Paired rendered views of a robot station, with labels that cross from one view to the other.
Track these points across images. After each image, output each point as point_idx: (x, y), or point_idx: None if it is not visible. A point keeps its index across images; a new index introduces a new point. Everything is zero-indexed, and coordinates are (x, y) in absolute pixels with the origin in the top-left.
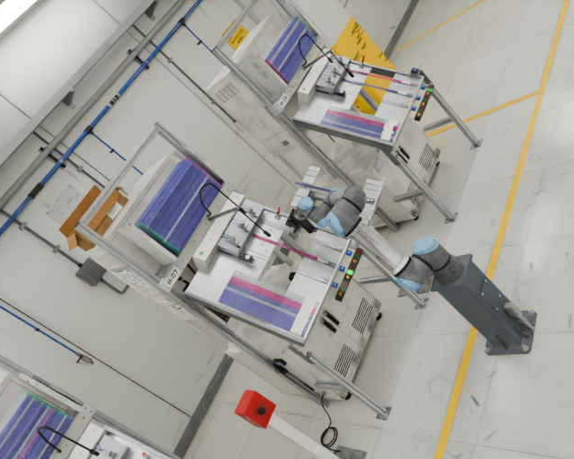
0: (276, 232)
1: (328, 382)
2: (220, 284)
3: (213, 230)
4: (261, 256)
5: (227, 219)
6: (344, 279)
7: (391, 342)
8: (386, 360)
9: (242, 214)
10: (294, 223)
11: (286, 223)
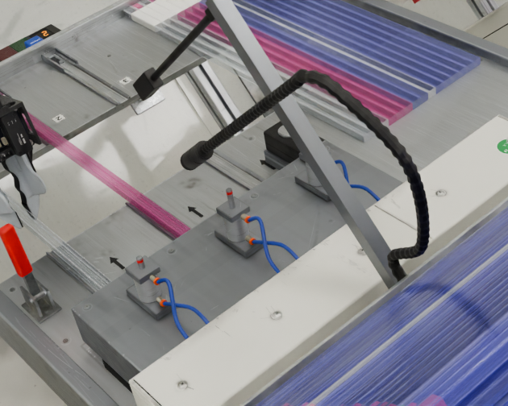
0: (99, 242)
1: (226, 115)
2: (454, 109)
3: (408, 229)
4: (224, 168)
5: (304, 270)
6: None
7: (1, 247)
8: (46, 212)
9: (206, 298)
10: (0, 97)
11: (31, 147)
